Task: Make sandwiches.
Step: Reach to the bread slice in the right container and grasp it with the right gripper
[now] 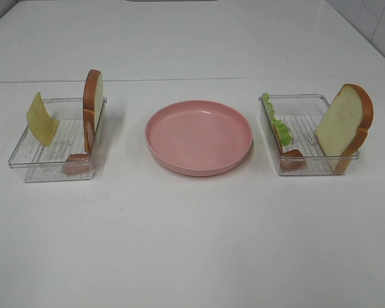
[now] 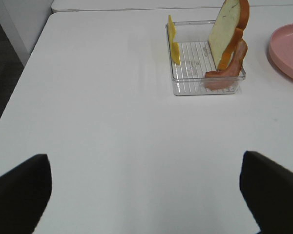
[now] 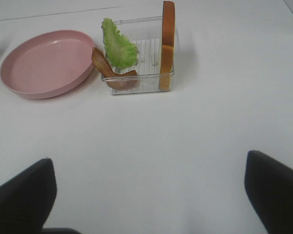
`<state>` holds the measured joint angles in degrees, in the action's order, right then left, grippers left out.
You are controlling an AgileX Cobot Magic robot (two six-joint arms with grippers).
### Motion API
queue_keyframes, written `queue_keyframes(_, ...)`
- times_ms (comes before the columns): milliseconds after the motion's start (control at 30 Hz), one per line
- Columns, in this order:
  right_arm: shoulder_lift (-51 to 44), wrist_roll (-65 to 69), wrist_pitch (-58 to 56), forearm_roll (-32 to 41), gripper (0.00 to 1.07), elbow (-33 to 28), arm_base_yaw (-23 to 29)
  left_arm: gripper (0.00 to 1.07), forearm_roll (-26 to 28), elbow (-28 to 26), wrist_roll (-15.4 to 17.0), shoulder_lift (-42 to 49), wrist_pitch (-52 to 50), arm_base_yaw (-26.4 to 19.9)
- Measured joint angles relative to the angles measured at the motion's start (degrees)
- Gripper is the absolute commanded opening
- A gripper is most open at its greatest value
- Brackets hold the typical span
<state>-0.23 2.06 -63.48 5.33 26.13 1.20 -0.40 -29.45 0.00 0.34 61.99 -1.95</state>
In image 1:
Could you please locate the clear left plastic container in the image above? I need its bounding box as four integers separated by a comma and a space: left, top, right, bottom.
8, 98, 107, 183

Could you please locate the yellow cheese slice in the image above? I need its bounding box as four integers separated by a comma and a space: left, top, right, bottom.
26, 92, 60, 146

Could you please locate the pink round plate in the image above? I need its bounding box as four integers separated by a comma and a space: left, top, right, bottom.
145, 100, 253, 176

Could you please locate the clear plastic container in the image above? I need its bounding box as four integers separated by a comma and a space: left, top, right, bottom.
8, 98, 107, 183
259, 94, 359, 176

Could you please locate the clear right plastic container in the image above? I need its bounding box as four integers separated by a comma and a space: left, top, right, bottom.
259, 94, 359, 176

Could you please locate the bacon strip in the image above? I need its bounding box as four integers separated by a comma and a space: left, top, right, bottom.
62, 123, 94, 176
273, 123, 306, 171

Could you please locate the bread slice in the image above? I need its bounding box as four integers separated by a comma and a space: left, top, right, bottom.
83, 69, 103, 153
315, 83, 373, 174

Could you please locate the green lettuce leaf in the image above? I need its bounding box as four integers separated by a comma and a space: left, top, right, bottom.
261, 92, 293, 152

